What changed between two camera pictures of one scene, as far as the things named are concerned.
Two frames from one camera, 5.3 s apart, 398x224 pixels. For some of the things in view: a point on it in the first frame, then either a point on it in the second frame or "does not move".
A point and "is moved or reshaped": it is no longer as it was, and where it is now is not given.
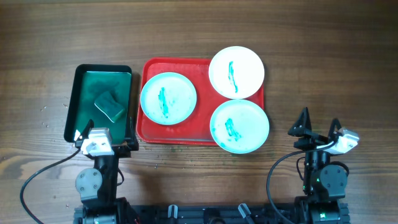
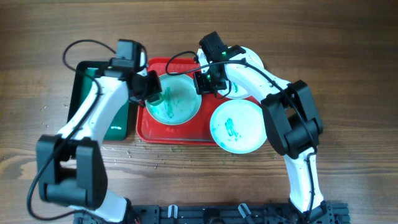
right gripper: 312,139 → 201,88
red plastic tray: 195,130 does not move
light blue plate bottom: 239,126 does not move
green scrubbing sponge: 108,104 is moved or reshaped
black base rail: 234,214 does not move
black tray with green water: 89,81 does not move
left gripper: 124,151 → 155,87
